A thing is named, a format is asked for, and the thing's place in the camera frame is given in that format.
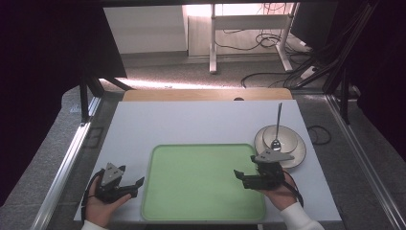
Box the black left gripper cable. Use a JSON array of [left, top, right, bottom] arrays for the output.
[[80, 168, 105, 225]]

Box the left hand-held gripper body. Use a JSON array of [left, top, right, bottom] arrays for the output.
[[95, 162, 132, 204]]

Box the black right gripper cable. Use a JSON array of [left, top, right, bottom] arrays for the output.
[[282, 170, 305, 208]]

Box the metal spoon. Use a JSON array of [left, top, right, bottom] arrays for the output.
[[270, 102, 283, 152]]

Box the black curtain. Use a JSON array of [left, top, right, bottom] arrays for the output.
[[0, 0, 128, 207], [348, 0, 406, 152]]

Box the dark monitor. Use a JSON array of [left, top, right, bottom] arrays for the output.
[[289, 1, 339, 51]]

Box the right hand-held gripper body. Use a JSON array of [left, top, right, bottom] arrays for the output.
[[241, 148, 295, 192]]

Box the black metal stand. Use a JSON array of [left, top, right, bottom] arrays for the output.
[[294, 0, 381, 127], [78, 74, 135, 125]]

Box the tangle of black floor cables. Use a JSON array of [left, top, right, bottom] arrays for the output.
[[214, 2, 320, 90]]

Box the white desk frame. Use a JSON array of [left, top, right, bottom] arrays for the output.
[[209, 3, 302, 75]]

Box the white bowl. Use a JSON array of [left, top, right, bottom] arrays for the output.
[[261, 125, 299, 154]]

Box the aluminium rail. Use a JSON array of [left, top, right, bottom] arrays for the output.
[[30, 95, 103, 230], [325, 93, 406, 230]]

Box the white power strip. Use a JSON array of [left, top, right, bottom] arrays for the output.
[[300, 65, 319, 81]]

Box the white plate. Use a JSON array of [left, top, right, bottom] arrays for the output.
[[254, 125, 307, 170]]

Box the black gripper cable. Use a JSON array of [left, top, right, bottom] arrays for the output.
[[80, 168, 105, 225], [282, 170, 305, 208]]

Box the person's left hand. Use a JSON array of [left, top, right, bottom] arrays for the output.
[[83, 176, 132, 229]]

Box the white panel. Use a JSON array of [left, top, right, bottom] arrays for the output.
[[102, 5, 189, 55]]

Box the looped black cable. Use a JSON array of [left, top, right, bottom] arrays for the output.
[[306, 125, 332, 146]]

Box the green tray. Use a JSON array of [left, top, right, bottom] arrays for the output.
[[140, 143, 267, 222]]

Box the person's right hand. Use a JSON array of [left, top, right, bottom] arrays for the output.
[[259, 172, 299, 212]]

